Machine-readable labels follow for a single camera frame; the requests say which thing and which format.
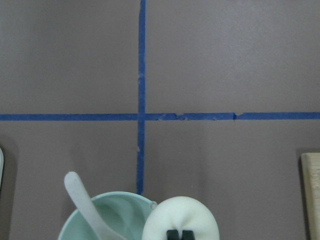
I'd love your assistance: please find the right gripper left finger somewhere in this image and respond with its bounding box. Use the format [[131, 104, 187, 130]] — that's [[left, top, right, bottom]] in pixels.
[[166, 229, 179, 240]]

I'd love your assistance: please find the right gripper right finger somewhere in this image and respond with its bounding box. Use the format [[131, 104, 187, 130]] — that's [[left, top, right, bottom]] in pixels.
[[181, 230, 195, 240]]

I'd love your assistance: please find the white steamed bun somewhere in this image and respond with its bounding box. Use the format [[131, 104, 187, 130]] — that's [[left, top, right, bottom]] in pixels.
[[141, 196, 220, 240]]

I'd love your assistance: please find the white plastic spoon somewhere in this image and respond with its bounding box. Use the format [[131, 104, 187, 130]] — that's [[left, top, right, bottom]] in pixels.
[[64, 171, 126, 240]]

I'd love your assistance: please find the light green bowl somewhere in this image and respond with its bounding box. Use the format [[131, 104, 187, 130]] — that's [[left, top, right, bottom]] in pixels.
[[58, 191, 157, 240]]

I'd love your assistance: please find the wooden cutting board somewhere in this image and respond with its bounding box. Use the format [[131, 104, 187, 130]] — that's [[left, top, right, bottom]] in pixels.
[[301, 152, 320, 240]]

